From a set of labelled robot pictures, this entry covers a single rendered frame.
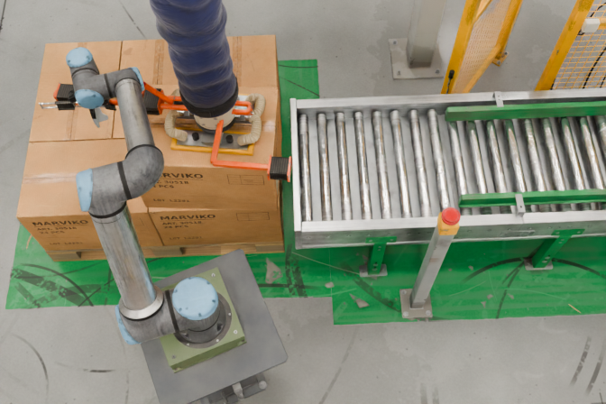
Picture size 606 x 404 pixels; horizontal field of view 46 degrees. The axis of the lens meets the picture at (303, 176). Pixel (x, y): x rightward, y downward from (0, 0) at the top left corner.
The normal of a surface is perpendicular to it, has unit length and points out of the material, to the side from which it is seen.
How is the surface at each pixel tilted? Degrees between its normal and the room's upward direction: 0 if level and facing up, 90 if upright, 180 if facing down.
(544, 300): 0
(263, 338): 0
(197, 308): 8
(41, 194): 0
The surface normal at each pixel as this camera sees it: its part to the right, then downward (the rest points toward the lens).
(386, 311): -0.01, -0.47
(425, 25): 0.04, 0.88
